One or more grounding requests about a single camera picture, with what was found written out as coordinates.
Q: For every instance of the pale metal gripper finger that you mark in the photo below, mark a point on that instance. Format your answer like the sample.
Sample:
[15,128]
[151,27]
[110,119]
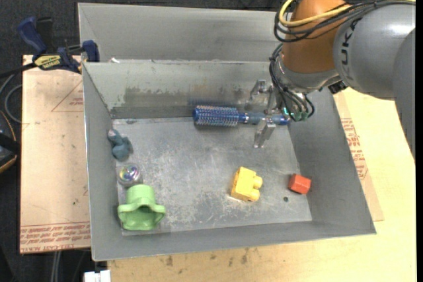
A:
[259,97]
[263,135]

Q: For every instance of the blue round hairbrush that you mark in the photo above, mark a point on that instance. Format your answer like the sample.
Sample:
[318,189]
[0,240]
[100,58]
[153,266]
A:
[216,115]

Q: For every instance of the yellow toy brick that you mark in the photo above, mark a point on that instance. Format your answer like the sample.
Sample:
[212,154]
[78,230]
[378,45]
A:
[245,184]

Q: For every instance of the red-orange small block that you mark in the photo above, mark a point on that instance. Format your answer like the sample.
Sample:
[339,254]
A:
[299,184]

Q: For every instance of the grey metal bin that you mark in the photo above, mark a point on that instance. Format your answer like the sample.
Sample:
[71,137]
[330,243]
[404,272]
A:
[205,162]

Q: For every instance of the shiny iridescent ball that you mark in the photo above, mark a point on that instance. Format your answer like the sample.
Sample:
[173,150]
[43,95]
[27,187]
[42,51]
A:
[129,174]

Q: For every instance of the green plastic flower-shaped cup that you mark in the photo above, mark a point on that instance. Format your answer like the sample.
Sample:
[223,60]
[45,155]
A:
[140,208]

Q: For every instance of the blue-grey toy figure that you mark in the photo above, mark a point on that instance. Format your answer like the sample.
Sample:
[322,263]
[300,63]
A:
[119,146]

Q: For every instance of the brown cardboard board, red print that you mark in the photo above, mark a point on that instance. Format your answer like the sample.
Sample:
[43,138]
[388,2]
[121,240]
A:
[53,148]

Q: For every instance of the black cylinder on white bracket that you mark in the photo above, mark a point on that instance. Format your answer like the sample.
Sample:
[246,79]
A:
[337,87]

